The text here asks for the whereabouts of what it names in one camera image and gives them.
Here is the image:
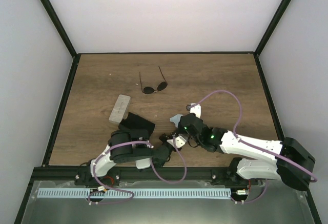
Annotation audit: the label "light blue cloth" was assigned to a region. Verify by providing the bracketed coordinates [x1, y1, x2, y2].
[170, 114, 183, 128]

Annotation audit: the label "black geometric glasses case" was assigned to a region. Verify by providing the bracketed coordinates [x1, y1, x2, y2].
[118, 112, 155, 136]

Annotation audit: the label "round black sunglasses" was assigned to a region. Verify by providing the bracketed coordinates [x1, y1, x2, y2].
[139, 66, 168, 95]

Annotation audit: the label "grey glasses case green lining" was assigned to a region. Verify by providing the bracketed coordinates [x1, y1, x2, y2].
[109, 94, 131, 124]

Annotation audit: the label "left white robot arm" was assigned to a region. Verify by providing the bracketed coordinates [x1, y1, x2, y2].
[86, 129, 175, 185]

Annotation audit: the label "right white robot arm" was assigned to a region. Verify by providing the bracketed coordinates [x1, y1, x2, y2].
[168, 113, 315, 191]

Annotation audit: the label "grey metal front plate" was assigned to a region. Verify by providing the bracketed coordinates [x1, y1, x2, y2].
[22, 181, 316, 223]

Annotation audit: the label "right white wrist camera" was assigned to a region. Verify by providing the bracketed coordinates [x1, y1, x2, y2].
[187, 103, 201, 118]

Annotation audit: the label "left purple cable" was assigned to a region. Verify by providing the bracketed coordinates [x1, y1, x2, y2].
[87, 136, 187, 206]

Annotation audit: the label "purple cable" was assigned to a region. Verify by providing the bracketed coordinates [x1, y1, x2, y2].
[87, 136, 187, 206]
[193, 90, 318, 204]

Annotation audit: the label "black aluminium frame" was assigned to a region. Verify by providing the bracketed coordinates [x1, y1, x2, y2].
[14, 0, 322, 224]

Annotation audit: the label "white slotted cable duct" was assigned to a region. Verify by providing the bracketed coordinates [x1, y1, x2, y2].
[37, 188, 231, 199]

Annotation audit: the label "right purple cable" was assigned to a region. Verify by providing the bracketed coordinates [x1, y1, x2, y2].
[193, 90, 318, 204]

